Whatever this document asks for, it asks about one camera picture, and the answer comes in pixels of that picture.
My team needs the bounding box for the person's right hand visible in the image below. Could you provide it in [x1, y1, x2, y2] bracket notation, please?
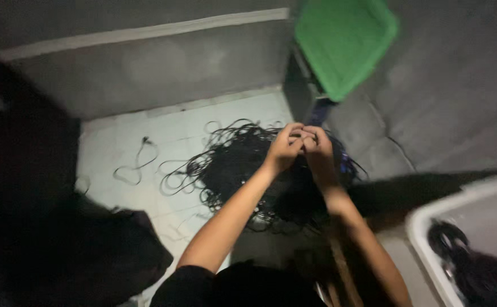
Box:
[301, 125, 334, 184]

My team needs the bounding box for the person's black shirt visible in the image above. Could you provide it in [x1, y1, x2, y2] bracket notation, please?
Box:
[150, 261, 330, 307]

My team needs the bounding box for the person's left hand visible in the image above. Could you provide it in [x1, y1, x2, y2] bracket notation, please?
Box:
[265, 123, 305, 173]

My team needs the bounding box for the white plastic tub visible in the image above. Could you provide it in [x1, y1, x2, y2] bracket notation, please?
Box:
[405, 176, 497, 307]

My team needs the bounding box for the heap of tangled black cables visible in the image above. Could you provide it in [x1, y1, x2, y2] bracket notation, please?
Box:
[159, 119, 366, 234]

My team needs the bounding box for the black bag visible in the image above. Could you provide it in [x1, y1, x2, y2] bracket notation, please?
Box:
[0, 40, 174, 307]

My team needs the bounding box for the bundle of coiled black cables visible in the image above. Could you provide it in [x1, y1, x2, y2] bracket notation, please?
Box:
[428, 219, 497, 307]

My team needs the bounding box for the green plastic basin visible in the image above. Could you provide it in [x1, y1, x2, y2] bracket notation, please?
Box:
[294, 0, 399, 103]

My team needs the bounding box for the loose black cable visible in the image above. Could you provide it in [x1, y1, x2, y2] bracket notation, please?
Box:
[113, 136, 160, 186]

